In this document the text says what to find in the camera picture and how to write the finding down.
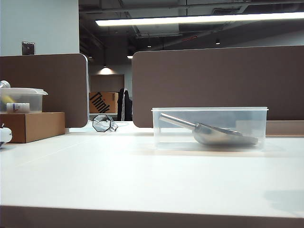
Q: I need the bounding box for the metal ice scoop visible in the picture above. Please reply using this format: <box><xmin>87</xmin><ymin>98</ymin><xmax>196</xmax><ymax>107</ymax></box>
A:
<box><xmin>158</xmin><ymin>112</ymin><xmax>259</xmax><ymax>146</ymax></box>

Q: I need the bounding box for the narrow brown desk partition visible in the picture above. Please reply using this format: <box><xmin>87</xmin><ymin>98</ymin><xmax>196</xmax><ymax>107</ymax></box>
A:
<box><xmin>0</xmin><ymin>53</ymin><xmax>89</xmax><ymax>129</ymax></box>

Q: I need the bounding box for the cardboard box with Think print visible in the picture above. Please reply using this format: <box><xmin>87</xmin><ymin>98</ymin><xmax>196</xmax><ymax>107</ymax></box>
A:
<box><xmin>89</xmin><ymin>92</ymin><xmax>119</xmax><ymax>114</ymax></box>

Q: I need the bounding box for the grey wall switch plate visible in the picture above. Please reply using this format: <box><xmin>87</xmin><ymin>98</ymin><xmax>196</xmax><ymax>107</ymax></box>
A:
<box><xmin>21</xmin><ymin>41</ymin><xmax>36</xmax><ymax>56</ymax></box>

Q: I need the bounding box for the long ceiling light strip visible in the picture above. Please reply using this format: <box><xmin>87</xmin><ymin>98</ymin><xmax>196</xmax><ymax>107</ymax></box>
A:
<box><xmin>95</xmin><ymin>11</ymin><xmax>304</xmax><ymax>27</ymax></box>

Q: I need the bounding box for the distant brown partition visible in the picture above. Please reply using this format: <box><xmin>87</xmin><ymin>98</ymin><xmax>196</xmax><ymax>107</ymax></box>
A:
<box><xmin>90</xmin><ymin>74</ymin><xmax>125</xmax><ymax>93</ymax></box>

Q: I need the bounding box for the low brown panel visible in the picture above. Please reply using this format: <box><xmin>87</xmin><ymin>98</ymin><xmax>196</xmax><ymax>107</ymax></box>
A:
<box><xmin>265</xmin><ymin>120</ymin><xmax>304</xmax><ymax>138</ymax></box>

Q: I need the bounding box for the large transparent plastic container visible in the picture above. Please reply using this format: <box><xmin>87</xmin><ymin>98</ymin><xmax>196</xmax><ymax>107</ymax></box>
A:
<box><xmin>151</xmin><ymin>106</ymin><xmax>270</xmax><ymax>151</ymax></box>

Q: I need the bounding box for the white bottle with blue label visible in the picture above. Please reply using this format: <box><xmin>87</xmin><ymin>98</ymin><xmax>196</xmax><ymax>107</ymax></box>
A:
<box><xmin>6</xmin><ymin>103</ymin><xmax>31</xmax><ymax>113</ymax></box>

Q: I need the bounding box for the white device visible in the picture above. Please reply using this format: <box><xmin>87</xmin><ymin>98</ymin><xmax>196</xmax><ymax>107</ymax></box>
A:
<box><xmin>0</xmin><ymin>123</ymin><xmax>12</xmax><ymax>145</ymax></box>

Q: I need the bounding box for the black hanging jacket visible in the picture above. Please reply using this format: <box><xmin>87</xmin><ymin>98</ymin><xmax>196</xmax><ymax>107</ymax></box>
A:
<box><xmin>117</xmin><ymin>87</ymin><xmax>133</xmax><ymax>122</ymax></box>

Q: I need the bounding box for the small lidded transparent plastic container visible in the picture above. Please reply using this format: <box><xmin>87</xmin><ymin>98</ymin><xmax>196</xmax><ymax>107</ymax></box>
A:
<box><xmin>0</xmin><ymin>87</ymin><xmax>48</xmax><ymax>113</ymax></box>

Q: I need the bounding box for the wide brown desk partition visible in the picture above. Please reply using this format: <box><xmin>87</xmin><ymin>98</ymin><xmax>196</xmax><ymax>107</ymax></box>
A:
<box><xmin>132</xmin><ymin>45</ymin><xmax>304</xmax><ymax>129</ymax></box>

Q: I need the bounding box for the yellow item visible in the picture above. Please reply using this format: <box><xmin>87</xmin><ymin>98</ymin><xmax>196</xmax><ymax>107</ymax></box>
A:
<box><xmin>1</xmin><ymin>94</ymin><xmax>15</xmax><ymax>104</ymax></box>

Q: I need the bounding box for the plain brown cardboard box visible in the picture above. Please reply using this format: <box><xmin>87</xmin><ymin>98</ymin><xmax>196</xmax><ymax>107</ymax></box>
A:
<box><xmin>0</xmin><ymin>112</ymin><xmax>66</xmax><ymax>144</ymax></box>

